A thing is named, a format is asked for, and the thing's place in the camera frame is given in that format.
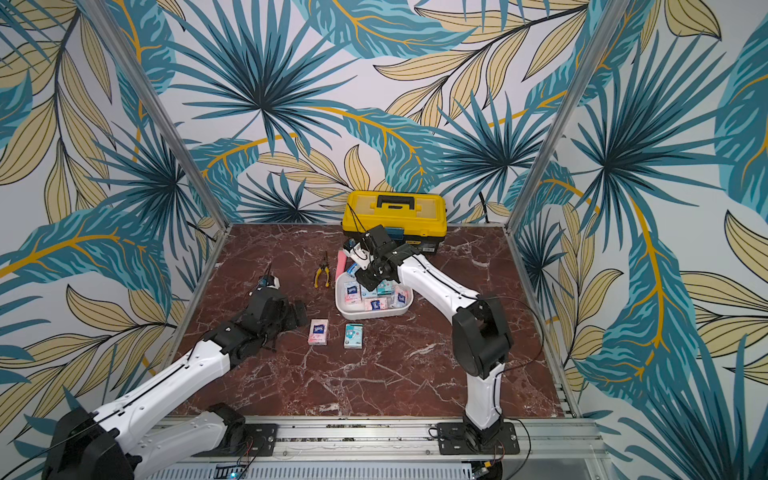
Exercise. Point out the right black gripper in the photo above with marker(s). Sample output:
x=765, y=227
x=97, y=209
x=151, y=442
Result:
x=374, y=270

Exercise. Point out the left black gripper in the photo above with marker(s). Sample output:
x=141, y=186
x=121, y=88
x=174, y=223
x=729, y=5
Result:
x=292, y=322

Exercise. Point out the pink tempo tissue pack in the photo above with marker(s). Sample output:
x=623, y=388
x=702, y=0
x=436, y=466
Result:
x=318, y=332
x=352, y=294

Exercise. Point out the white plastic storage box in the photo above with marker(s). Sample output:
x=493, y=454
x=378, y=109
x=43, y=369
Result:
x=372, y=307

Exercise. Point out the teal cartoon tissue pack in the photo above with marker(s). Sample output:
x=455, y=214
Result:
x=353, y=336

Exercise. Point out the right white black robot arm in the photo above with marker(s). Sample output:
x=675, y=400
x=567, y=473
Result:
x=481, y=339

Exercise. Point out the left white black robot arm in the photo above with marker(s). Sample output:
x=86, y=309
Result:
x=120, y=440

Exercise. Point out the pink tempo pack in box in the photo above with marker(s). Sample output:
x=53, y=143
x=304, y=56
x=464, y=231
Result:
x=400, y=297

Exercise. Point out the pink utility knife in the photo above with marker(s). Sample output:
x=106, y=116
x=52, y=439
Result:
x=340, y=264

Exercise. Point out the yellow black toolbox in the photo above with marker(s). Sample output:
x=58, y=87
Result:
x=416, y=219

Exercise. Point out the yellow handled pliers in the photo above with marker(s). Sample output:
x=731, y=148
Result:
x=322, y=276

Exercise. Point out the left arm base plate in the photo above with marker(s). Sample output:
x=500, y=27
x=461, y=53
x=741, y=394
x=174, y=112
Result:
x=247, y=440

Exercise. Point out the left aluminium corner post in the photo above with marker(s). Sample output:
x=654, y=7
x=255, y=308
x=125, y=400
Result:
x=107, y=27

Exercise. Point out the aluminium corner post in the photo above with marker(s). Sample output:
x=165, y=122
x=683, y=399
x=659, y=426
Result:
x=107, y=27
x=594, y=50

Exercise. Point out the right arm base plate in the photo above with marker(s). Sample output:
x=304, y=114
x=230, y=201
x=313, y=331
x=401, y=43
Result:
x=464, y=439

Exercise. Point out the aluminium front rail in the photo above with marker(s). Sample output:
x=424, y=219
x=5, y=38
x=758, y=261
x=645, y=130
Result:
x=390, y=448

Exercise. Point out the right aluminium corner post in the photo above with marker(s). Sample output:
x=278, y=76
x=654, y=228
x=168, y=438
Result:
x=594, y=50

